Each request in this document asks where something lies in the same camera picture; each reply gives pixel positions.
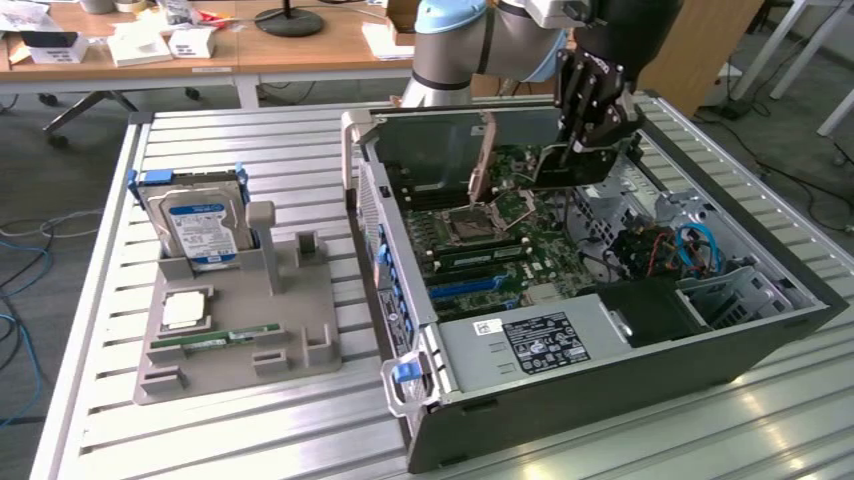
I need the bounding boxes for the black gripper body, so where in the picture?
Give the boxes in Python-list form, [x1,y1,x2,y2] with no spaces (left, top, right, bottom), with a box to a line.
[573,0,683,94]

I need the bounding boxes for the black Nvidia graphics card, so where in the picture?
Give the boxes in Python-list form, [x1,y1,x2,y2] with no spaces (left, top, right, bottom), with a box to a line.
[468,110,620,212]

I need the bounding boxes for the wooden cabinet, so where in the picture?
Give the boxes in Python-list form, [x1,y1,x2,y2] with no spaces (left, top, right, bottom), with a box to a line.
[565,0,767,109]

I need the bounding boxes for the black power strip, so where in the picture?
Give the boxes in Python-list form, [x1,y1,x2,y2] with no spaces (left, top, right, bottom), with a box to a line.
[712,97,759,121]

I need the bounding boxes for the white floor device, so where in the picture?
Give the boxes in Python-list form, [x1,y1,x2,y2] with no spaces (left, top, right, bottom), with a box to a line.
[711,63,746,101]

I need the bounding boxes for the perforated metal disk bay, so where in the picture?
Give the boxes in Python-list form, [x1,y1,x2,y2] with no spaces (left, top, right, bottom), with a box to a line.
[565,149,672,251]

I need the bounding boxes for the metal socket cover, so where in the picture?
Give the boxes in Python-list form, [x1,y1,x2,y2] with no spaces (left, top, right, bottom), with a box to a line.
[489,187,537,235]

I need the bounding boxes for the green motherboard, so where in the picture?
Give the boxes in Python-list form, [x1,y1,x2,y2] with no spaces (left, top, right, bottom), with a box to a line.
[389,167,606,324]

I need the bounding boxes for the CPU socket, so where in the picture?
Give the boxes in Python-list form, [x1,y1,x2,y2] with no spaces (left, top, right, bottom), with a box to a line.
[444,202,503,247]

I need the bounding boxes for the white booklet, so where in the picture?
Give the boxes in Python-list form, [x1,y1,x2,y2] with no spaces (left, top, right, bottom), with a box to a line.
[361,22,416,61]

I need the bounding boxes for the brown cardboard box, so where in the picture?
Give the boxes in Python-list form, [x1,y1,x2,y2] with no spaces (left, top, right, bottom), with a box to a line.
[385,0,420,35]

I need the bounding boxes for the white table leg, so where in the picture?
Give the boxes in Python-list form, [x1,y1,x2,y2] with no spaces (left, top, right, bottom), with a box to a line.
[816,89,854,137]

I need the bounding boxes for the silver chipset heatsink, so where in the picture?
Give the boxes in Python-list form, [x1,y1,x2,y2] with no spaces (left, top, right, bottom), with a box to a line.
[524,285,569,307]

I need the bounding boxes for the grey metal disk bay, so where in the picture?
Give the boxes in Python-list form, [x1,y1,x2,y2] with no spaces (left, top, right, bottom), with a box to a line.
[676,264,812,331]

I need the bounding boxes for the blue expansion slot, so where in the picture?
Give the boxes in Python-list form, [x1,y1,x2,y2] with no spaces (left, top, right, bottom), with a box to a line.
[425,276,519,303]

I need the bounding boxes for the wooden desk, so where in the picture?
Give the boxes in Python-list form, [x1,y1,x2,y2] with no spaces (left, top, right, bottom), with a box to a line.
[0,0,606,110]

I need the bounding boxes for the black round lamp base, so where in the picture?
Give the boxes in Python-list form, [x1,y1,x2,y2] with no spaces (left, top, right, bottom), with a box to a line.
[252,0,327,38]

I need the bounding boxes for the grey power supply unit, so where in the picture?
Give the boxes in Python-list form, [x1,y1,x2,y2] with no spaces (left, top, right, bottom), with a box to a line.
[417,293,634,397]

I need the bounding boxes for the black open PC case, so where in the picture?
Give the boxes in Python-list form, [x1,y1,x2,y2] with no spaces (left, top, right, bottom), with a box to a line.
[339,97,850,475]

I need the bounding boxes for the white labelled box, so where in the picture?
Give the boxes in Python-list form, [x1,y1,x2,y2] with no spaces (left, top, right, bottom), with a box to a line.
[165,27,219,60]

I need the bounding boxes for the hard disk with blue carrier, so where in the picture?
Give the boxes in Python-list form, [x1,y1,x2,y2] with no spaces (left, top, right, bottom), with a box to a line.
[124,163,253,275]

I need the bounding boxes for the grey parts rack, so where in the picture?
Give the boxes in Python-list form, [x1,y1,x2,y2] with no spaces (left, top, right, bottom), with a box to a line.
[132,199,345,407]

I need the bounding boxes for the white open carton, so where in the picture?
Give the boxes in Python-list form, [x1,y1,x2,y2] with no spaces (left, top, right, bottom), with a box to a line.
[105,23,176,68]

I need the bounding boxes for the green RAM stick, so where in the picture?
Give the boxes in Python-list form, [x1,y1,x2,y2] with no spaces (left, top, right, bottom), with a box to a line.
[149,323,281,351]

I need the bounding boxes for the silver CPU chip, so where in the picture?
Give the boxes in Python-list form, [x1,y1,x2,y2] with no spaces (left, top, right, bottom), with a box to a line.
[160,293,209,331]

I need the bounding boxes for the black chair base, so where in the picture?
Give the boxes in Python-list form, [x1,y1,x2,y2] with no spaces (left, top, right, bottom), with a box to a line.
[37,88,203,149]

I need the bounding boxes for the black and white box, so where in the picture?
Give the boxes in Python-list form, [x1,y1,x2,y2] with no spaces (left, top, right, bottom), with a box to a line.
[17,30,92,65]

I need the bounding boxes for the printed papers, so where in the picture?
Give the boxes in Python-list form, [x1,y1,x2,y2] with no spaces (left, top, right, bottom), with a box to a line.
[0,8,58,35]

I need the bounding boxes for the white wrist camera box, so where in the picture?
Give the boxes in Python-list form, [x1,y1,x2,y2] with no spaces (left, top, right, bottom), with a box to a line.
[524,0,583,30]

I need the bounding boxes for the black camera cable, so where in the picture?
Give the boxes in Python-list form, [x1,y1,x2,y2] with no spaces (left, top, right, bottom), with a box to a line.
[476,7,500,76]

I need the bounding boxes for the white desk frame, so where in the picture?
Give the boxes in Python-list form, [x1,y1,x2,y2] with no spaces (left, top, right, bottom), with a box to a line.
[730,0,854,101]

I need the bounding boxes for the red disk wire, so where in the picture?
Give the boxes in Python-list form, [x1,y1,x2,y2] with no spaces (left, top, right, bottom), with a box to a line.
[652,232,676,274]

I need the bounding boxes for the blue disk wire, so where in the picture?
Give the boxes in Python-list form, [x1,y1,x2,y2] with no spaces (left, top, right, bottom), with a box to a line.
[672,224,728,277]

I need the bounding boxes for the white floor cable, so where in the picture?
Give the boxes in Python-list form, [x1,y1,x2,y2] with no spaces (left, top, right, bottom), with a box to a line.
[0,209,105,240]

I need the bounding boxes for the blue floor cable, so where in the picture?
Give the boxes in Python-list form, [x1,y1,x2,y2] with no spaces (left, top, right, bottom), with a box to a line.
[0,238,53,429]

